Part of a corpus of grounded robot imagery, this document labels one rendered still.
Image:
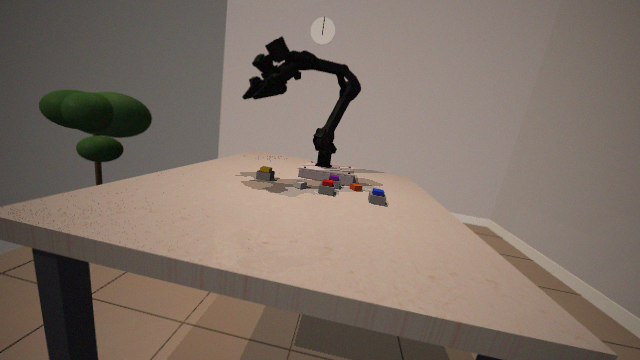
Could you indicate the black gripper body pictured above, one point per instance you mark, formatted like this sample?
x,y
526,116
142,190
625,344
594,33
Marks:
x,y
278,77

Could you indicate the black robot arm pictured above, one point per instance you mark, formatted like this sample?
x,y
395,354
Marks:
x,y
295,61

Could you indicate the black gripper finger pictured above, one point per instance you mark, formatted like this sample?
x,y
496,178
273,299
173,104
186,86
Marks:
x,y
251,90
268,89

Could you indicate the red button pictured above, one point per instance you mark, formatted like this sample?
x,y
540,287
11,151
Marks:
x,y
326,187

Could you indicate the yellow button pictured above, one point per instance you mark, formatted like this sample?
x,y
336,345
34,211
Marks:
x,y
265,173

